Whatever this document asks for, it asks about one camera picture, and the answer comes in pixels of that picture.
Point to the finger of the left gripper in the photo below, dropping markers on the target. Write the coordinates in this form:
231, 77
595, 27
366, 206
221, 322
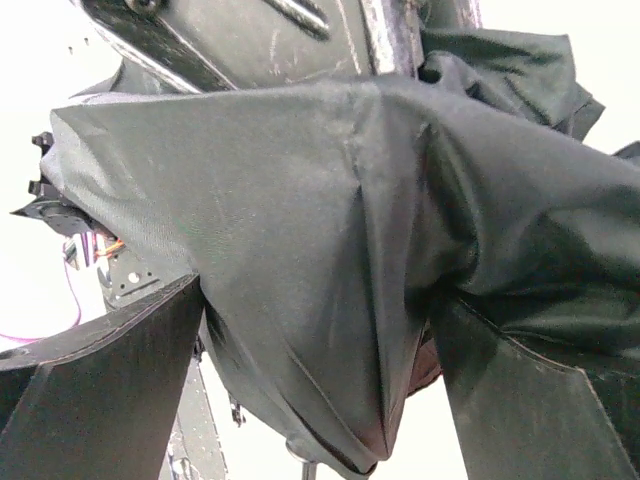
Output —
209, 45

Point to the black folding umbrella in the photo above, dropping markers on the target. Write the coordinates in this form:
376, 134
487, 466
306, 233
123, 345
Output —
325, 220

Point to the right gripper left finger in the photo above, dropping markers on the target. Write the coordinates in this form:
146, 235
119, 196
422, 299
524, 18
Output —
98, 401

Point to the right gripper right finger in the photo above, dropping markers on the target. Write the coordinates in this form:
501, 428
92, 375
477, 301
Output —
533, 410

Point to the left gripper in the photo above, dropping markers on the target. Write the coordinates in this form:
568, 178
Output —
123, 277

